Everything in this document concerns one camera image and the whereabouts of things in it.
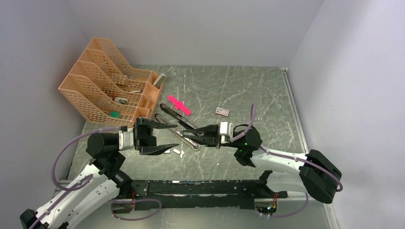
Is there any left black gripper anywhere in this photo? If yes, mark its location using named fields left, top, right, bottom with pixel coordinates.
left=129, top=116, right=179, bottom=154

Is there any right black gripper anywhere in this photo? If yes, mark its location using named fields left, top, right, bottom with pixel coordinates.
left=183, top=124, right=241, bottom=149

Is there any red white staple box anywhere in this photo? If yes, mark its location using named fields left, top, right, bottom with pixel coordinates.
left=215, top=107, right=230, bottom=117

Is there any black stapler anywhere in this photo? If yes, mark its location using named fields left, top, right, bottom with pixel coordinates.
left=154, top=103, right=200, bottom=151

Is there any pink plastic staple remover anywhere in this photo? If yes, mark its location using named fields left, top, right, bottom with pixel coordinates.
left=168, top=95, right=192, bottom=115

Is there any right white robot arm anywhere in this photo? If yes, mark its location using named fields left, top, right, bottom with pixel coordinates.
left=180, top=122, right=343, bottom=204

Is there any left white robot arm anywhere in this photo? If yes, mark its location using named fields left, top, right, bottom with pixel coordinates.
left=20, top=117, right=176, bottom=229

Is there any green round object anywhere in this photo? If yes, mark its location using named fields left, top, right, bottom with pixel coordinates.
left=108, top=111, right=120, bottom=118

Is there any silver tape dispenser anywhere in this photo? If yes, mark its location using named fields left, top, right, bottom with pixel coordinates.
left=113, top=97, right=129, bottom=105

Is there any grey white device in organizer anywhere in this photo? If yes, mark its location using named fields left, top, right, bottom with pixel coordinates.
left=153, top=73, right=167, bottom=88

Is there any orange mesh file organizer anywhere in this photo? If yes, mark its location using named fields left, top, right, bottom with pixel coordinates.
left=58, top=37, right=165, bottom=127

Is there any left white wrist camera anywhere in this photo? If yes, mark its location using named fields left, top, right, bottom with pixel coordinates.
left=118, top=126, right=135, bottom=150

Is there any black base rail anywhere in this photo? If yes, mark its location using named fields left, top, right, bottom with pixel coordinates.
left=116, top=180, right=288, bottom=209

